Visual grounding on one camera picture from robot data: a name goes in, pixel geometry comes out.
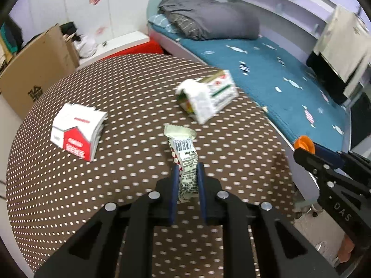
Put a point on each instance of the white plastic bag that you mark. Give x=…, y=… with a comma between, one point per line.
x=85, y=47

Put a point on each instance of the green and white medicine box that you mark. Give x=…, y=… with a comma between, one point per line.
x=220, y=92

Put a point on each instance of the brown polka dot table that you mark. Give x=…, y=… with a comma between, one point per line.
x=130, y=92

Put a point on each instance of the red and white carton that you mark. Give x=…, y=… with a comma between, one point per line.
x=75, y=127

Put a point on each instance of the white bed shelf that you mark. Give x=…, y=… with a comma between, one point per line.
x=275, y=8

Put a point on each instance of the grey rolled duvet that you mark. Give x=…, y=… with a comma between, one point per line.
x=217, y=20

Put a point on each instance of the cream hanging sweater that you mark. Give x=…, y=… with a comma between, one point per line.
x=345, y=43

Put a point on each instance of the brown cardboard box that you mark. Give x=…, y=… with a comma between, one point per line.
x=37, y=63

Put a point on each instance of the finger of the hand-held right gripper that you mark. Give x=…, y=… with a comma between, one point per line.
x=307, y=159
x=327, y=155

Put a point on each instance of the dark hanging clothes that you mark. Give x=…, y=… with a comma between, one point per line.
x=10, y=39

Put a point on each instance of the orange plastic cap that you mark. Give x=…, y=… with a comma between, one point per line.
x=304, y=143

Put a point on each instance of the black bag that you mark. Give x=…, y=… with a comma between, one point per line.
x=68, y=29

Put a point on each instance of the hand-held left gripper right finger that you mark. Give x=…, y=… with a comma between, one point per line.
x=200, y=191

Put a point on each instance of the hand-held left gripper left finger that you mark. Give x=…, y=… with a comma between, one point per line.
x=174, y=185

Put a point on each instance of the blue patterned bed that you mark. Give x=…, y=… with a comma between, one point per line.
x=260, y=72

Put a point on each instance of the black hanging garment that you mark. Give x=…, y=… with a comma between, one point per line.
x=327, y=78

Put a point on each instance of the blue striped pillow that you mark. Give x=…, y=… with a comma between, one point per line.
x=162, y=21

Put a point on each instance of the person's right hand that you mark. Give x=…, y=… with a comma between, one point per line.
x=346, y=249

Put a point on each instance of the white and green snack wrapper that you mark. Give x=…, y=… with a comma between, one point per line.
x=185, y=153

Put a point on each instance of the red box with white top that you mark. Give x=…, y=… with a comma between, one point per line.
x=130, y=39

